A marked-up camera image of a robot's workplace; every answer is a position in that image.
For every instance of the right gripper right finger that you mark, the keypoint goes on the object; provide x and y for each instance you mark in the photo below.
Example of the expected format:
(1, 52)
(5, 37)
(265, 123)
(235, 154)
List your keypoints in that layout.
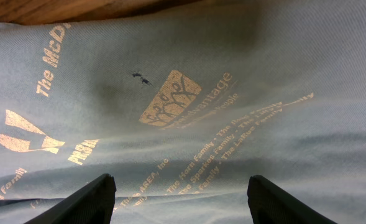
(269, 204)

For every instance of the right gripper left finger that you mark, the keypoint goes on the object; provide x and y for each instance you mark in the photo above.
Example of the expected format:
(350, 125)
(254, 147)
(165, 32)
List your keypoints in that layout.
(92, 204)

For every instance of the light blue printed t-shirt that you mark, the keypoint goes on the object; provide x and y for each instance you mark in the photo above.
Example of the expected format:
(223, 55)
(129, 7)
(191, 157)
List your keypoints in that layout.
(183, 106)

